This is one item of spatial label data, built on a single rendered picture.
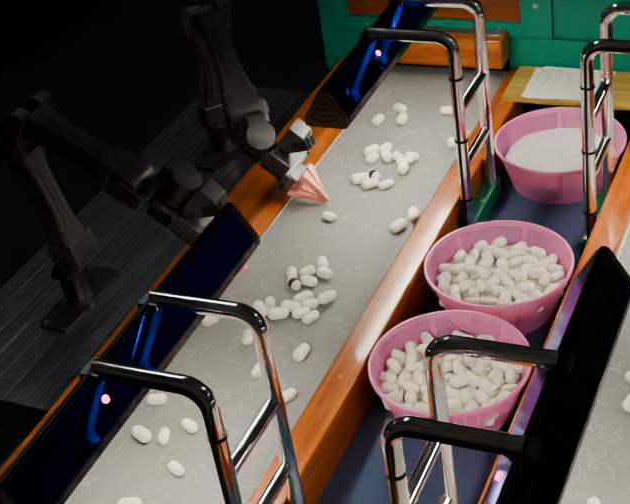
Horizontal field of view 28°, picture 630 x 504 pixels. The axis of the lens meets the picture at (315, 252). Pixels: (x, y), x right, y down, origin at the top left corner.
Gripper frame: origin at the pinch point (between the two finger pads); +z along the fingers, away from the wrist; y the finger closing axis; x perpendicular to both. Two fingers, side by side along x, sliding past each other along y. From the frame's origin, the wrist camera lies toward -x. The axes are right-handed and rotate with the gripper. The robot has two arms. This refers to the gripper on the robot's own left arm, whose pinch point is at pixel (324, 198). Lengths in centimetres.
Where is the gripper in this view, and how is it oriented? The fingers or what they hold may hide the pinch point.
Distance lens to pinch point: 252.5
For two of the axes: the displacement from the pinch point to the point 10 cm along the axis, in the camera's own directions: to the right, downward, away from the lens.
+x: -4.8, 5.4, 6.9
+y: 3.9, -5.7, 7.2
